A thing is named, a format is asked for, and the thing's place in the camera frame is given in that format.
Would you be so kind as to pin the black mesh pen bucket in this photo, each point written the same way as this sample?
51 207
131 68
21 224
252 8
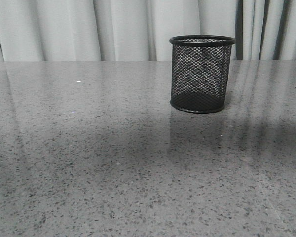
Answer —
200 68

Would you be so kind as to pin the grey white curtain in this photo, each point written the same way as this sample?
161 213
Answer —
139 30

